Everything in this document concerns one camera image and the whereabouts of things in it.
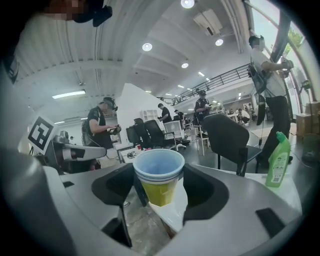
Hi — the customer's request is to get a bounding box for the light blue plastic cup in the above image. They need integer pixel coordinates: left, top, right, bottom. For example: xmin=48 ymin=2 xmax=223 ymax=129
xmin=132 ymin=148 xmax=186 ymax=185

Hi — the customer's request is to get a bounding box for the white office chair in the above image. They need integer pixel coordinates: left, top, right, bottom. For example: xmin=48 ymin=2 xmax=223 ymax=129
xmin=163 ymin=119 xmax=187 ymax=146

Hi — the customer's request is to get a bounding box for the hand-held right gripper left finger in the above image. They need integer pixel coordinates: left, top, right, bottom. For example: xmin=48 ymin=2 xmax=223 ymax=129
xmin=0 ymin=147 xmax=148 ymax=256

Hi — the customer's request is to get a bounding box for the ceiling air conditioner unit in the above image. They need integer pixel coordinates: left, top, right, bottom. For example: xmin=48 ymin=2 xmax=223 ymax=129
xmin=193 ymin=9 xmax=223 ymax=36

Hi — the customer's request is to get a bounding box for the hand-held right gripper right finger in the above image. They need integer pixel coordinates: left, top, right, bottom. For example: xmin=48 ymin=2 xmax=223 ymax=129
xmin=154 ymin=163 xmax=303 ymax=256

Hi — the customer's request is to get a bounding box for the black office chair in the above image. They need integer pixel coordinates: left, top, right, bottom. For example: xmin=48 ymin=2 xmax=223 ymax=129
xmin=126 ymin=118 xmax=148 ymax=151
xmin=144 ymin=119 xmax=176 ymax=151

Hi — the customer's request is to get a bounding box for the mesh waste bin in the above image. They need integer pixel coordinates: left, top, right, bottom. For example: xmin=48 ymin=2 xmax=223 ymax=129
xmin=301 ymin=133 xmax=320 ymax=162

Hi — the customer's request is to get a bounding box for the black mezzanine railing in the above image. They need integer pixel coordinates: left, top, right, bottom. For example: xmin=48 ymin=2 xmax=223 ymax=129
xmin=172 ymin=63 xmax=251 ymax=103

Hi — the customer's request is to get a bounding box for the stack of cardboard boxes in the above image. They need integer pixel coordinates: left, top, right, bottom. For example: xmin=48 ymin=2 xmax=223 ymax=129
xmin=296 ymin=101 xmax=320 ymax=137

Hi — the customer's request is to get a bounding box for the long ceiling tube light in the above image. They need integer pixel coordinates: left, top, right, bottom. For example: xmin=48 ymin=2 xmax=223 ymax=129
xmin=51 ymin=90 xmax=86 ymax=100

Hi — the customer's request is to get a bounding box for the yellow plastic cup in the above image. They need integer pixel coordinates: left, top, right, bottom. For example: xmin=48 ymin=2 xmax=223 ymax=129
xmin=139 ymin=179 xmax=180 ymax=208

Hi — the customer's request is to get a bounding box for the small white-topped table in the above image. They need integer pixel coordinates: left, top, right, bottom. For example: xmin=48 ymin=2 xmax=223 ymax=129
xmin=117 ymin=147 xmax=141 ymax=163

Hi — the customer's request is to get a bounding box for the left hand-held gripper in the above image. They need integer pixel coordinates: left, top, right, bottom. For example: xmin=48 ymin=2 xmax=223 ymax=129
xmin=26 ymin=115 xmax=108 ymax=175

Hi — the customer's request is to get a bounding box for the green spray bottle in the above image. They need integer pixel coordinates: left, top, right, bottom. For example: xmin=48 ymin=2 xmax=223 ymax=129
xmin=264 ymin=131 xmax=292 ymax=188

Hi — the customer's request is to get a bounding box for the person's black head camera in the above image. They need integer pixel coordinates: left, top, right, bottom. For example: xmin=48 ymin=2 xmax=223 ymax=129
xmin=73 ymin=4 xmax=113 ymax=28

